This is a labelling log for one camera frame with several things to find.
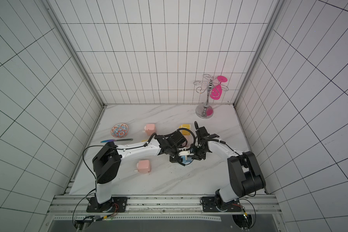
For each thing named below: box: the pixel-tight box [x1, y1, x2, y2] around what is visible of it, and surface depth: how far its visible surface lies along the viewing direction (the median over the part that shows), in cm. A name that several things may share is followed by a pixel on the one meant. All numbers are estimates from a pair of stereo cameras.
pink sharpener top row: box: [142, 123, 157, 136], surface depth 99 cm
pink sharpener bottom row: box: [133, 159, 151, 174], surface depth 81 cm
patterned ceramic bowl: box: [110, 122, 130, 139], surface depth 102 cm
